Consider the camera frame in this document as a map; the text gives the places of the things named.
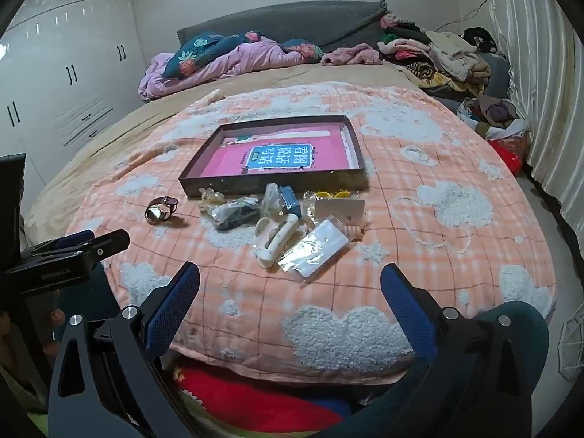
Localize purple floral duvet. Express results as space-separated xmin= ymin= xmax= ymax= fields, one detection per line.
xmin=138 ymin=30 xmax=326 ymax=102

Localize pile of clothes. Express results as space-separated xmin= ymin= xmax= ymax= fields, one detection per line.
xmin=378 ymin=13 xmax=494 ymax=97

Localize black bag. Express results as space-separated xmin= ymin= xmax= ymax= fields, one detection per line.
xmin=462 ymin=27 xmax=499 ymax=54

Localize white wire basket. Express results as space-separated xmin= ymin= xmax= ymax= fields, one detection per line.
xmin=558 ymin=302 xmax=584 ymax=380

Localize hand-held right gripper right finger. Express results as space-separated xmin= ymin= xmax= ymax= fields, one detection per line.
xmin=365 ymin=263 xmax=538 ymax=438

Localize orange checked fleece blanket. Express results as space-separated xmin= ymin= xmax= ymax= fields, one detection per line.
xmin=66 ymin=81 xmax=558 ymax=385

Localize white hair claw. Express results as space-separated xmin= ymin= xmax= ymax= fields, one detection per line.
xmin=253 ymin=214 xmax=300 ymax=269

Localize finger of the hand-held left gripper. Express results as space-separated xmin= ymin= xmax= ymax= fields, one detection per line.
xmin=61 ymin=229 xmax=131 ymax=269
xmin=20 ymin=229 xmax=96 ymax=257

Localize yellow plastic rings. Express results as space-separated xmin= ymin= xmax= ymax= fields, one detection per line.
xmin=315 ymin=188 xmax=353 ymax=202

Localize white earring card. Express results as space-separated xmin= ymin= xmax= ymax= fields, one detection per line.
xmin=314 ymin=198 xmax=366 ymax=227

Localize clear plastic bag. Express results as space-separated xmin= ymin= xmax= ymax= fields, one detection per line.
xmin=277 ymin=219 xmax=350 ymax=279

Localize thin wall cable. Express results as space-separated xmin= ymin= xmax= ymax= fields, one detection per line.
xmin=437 ymin=0 xmax=492 ymax=31

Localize small blue box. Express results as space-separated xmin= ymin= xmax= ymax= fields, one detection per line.
xmin=278 ymin=185 xmax=304 ymax=220

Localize pink book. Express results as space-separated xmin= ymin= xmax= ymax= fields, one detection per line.
xmin=196 ymin=123 xmax=356 ymax=178

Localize clear bag with silver jewelry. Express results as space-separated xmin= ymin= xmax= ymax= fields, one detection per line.
xmin=261 ymin=182 xmax=286 ymax=218

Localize pink fuzzy garment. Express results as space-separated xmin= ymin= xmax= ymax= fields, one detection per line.
xmin=321 ymin=43 xmax=385 ymax=67

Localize tan bedsheet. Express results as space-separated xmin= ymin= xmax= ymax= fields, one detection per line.
xmin=23 ymin=61 xmax=414 ymax=242

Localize grey headboard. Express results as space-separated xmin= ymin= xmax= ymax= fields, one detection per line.
xmin=176 ymin=0 xmax=389 ymax=54

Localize red cloth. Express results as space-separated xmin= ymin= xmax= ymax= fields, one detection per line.
xmin=489 ymin=139 xmax=526 ymax=177

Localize red fuzzy blanket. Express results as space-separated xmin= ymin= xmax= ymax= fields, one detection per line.
xmin=174 ymin=366 xmax=348 ymax=433

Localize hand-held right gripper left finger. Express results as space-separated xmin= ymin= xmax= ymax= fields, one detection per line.
xmin=48 ymin=261 xmax=201 ymax=438

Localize bag of clothes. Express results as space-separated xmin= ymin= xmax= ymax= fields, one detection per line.
xmin=457 ymin=96 xmax=533 ymax=143

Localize white wardrobe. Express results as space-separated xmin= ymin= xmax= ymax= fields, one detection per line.
xmin=0 ymin=0 xmax=152 ymax=195

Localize pink shallow box tray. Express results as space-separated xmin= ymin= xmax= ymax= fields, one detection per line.
xmin=178 ymin=115 xmax=369 ymax=198

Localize clear bag with dark jewelry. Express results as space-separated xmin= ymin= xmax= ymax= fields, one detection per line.
xmin=207 ymin=196 xmax=262 ymax=231

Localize striped white curtain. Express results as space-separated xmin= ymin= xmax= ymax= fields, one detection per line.
xmin=483 ymin=0 xmax=584 ymax=222

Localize red strap wristwatch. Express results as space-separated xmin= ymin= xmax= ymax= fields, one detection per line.
xmin=145 ymin=195 xmax=180 ymax=225

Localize clear hair clips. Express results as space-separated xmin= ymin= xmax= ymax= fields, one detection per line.
xmin=201 ymin=187 xmax=227 ymax=213

